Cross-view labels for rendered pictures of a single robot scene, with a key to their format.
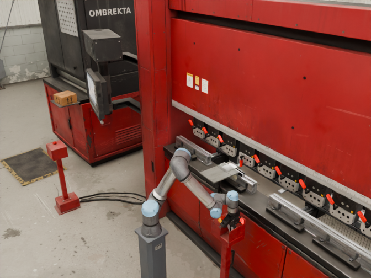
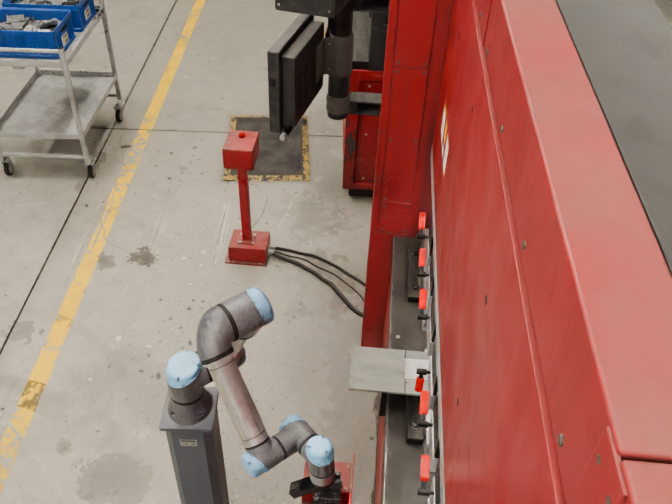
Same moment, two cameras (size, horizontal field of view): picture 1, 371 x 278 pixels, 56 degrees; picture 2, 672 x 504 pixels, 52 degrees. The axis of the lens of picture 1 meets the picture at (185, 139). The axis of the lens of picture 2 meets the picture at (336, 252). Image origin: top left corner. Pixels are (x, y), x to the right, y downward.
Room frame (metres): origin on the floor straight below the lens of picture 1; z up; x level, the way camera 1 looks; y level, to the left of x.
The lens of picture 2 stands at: (1.15, -1.04, 2.74)
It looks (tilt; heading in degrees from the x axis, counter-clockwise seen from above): 40 degrees down; 39
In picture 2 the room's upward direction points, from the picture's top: 3 degrees clockwise
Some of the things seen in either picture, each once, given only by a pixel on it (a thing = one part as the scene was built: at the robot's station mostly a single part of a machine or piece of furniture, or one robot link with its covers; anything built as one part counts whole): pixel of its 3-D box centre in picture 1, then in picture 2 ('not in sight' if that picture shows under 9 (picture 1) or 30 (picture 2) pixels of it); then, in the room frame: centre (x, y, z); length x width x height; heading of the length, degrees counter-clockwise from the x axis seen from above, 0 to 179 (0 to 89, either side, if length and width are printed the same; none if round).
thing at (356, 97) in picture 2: (128, 107); (374, 120); (3.40, 0.58, 1.18); 0.40 x 0.24 x 0.07; 35
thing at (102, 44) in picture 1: (105, 79); (322, 46); (3.23, 0.76, 1.53); 0.51 x 0.25 x 0.85; 24
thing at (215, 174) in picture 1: (219, 172); (390, 370); (2.41, -0.27, 1.00); 0.26 x 0.18 x 0.01; 125
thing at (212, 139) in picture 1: (216, 134); (441, 280); (2.68, -0.26, 1.20); 0.15 x 0.09 x 0.17; 35
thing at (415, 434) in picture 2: (230, 182); (414, 403); (2.43, -0.37, 0.89); 0.30 x 0.05 x 0.03; 35
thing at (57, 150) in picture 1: (61, 176); (244, 198); (3.27, 1.36, 0.41); 0.25 x 0.20 x 0.83; 125
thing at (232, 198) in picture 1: (232, 199); (319, 455); (2.00, -0.32, 1.03); 0.09 x 0.08 x 0.11; 79
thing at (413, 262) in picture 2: (185, 152); (414, 273); (2.95, 0.00, 0.89); 0.30 x 0.05 x 0.03; 35
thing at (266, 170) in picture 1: (270, 164); (448, 434); (2.19, -0.61, 1.20); 0.15 x 0.09 x 0.17; 35
